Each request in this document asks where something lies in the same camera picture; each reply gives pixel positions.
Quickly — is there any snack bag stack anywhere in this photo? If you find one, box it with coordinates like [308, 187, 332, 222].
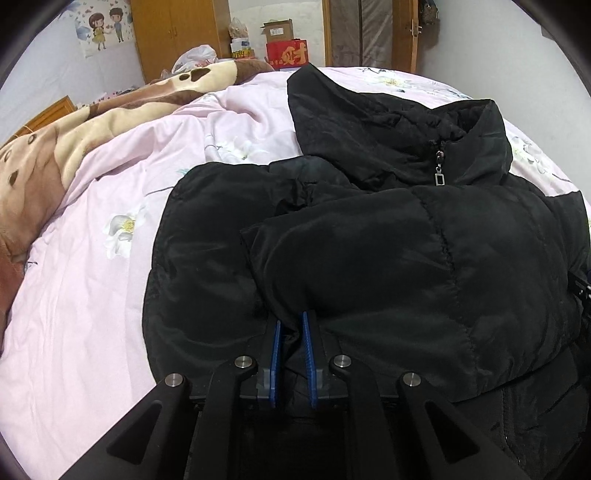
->
[228, 18, 256, 59]

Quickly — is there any brown cream fleece blanket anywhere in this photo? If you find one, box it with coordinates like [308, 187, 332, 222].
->
[0, 59, 273, 331]

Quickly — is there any hanging bag on door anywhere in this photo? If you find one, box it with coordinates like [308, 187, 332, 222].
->
[419, 0, 439, 33]

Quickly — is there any black puffer jacket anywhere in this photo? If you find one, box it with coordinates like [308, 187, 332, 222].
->
[142, 66, 590, 479]

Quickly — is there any pink floral bed sheet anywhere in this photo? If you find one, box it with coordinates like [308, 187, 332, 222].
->
[0, 66, 591, 480]

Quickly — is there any cartoon couple wall poster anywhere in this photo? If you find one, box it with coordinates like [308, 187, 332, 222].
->
[65, 0, 135, 58]

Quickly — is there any wooden wardrobe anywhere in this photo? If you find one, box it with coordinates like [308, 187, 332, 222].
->
[131, 0, 231, 82]

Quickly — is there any white plastic bag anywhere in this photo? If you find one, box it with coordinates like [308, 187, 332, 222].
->
[171, 44, 218, 74]

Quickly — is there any wooden headboard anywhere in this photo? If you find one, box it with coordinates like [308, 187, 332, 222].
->
[9, 96, 76, 141]

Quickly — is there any red gift box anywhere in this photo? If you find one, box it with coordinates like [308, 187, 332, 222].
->
[266, 39, 308, 70]

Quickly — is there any cardboard box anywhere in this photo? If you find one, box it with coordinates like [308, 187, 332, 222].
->
[262, 19, 294, 43]

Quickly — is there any wooden framed door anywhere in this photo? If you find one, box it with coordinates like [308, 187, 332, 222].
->
[322, 0, 422, 73]

